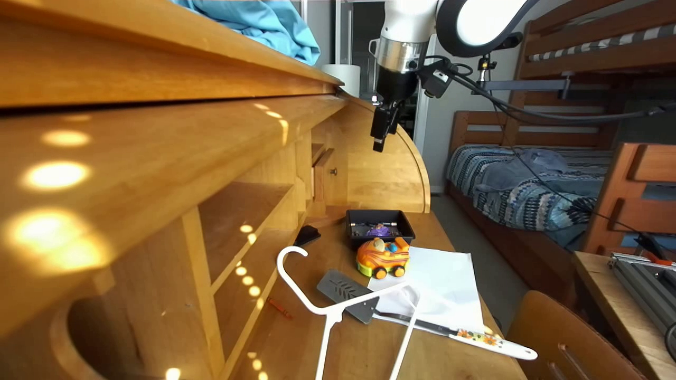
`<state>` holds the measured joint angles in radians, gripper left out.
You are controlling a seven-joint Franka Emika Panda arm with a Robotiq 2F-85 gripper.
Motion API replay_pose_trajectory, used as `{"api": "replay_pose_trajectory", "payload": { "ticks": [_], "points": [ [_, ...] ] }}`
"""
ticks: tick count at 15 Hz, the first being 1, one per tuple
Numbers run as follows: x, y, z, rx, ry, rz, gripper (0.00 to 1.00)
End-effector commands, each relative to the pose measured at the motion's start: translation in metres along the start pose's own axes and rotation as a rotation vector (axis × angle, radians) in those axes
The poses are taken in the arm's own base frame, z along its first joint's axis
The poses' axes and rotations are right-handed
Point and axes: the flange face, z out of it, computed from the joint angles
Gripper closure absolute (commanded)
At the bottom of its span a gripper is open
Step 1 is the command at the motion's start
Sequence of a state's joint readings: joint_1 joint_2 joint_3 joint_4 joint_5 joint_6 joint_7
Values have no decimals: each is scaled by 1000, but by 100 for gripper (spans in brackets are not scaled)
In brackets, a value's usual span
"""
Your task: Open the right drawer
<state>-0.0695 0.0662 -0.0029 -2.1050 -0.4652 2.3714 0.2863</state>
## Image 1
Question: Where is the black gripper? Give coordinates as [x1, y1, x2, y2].
[370, 65, 418, 154]

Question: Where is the black electronic device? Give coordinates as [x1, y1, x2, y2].
[345, 208, 418, 250]

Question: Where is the purple foil-wrapped item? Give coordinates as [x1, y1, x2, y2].
[362, 221, 396, 241]

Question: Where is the orange toy car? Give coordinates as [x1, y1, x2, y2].
[353, 234, 412, 283]

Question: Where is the blue striped bed blanket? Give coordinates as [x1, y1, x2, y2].
[444, 144, 615, 250]

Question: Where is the blue cloth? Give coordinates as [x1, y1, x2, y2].
[175, 0, 324, 68]

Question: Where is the white paper sheet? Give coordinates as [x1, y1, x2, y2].
[371, 245, 489, 335]

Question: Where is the white plastic clothes hanger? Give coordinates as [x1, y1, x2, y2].
[275, 242, 424, 380]

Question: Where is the striped bunk mattress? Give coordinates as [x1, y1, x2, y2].
[523, 23, 676, 68]

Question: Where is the wooden desk hutch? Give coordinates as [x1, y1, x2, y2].
[0, 0, 432, 380]

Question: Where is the brown chair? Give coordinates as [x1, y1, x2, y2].
[504, 290, 651, 380]

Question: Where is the wooden side table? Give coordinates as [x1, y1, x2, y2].
[572, 252, 676, 380]

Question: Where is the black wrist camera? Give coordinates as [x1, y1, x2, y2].
[420, 60, 457, 99]

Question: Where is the wooden bunk bed frame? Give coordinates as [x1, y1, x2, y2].
[442, 0, 676, 256]

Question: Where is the round ring light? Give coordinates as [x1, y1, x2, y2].
[432, 0, 540, 60]

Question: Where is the orange wooden frame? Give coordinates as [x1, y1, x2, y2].
[581, 141, 676, 258]

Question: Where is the grey aluminium rail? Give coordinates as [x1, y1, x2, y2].
[608, 252, 676, 345]

